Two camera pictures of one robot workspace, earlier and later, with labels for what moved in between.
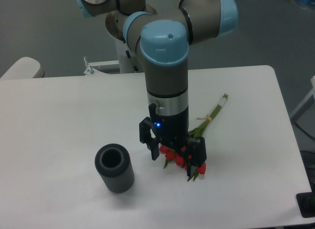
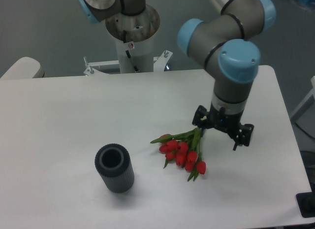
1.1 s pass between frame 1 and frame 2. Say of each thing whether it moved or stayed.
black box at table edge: stayed
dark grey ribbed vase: stayed
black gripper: moved
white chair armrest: stayed
